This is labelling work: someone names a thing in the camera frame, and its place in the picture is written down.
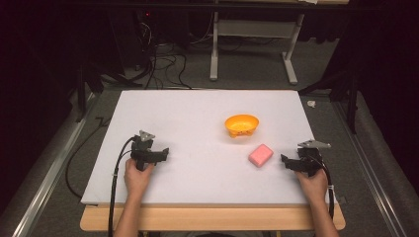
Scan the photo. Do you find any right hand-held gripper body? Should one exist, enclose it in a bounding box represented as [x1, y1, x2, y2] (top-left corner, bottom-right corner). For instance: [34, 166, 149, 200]
[296, 139, 332, 178]

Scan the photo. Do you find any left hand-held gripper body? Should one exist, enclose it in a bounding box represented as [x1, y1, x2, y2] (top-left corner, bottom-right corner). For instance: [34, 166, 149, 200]
[129, 129, 156, 172]

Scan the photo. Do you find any person's right hand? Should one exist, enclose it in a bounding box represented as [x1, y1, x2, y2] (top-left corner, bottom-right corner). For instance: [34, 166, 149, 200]
[294, 168, 329, 204]

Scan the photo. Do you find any person's left hand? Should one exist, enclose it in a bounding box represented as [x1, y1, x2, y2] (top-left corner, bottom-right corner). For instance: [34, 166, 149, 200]
[124, 159, 156, 199]

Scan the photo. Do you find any pink soap bar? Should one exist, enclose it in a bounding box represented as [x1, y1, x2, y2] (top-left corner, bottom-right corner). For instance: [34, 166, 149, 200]
[247, 143, 275, 169]

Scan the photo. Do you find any white table mat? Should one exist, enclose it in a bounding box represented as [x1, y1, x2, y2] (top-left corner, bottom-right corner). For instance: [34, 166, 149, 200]
[80, 89, 338, 206]

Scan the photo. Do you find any orange plastic bowl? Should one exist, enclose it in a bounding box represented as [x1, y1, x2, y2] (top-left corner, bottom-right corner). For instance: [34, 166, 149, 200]
[223, 114, 261, 139]

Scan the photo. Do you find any black metal stand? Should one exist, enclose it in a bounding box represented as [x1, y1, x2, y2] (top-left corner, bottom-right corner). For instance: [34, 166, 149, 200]
[74, 60, 144, 123]
[297, 68, 361, 135]

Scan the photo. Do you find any wooden table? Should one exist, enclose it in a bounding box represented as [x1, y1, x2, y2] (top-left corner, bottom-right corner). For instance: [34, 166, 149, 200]
[79, 202, 347, 232]

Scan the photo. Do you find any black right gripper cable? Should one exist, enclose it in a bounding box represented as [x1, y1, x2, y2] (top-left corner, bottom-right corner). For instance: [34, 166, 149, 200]
[314, 155, 336, 221]

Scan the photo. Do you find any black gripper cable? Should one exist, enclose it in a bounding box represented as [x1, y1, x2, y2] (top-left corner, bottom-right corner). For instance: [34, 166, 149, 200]
[314, 155, 336, 221]
[107, 135, 136, 237]

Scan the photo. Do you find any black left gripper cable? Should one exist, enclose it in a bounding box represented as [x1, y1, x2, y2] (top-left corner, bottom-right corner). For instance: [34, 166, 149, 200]
[107, 135, 136, 237]

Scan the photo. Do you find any aluminium floor rail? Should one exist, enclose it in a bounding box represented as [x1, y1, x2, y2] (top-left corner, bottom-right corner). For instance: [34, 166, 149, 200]
[11, 92, 101, 237]
[331, 100, 410, 237]

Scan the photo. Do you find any thin black floor cable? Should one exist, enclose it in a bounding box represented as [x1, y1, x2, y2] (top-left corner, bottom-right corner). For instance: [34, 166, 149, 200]
[64, 116, 113, 200]

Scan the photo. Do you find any tangle of black floor cables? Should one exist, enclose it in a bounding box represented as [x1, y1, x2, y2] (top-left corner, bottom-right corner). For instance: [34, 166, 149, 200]
[132, 13, 194, 91]

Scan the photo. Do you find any white metal desk frame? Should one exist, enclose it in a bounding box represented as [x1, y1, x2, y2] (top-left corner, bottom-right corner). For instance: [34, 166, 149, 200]
[209, 11, 306, 86]

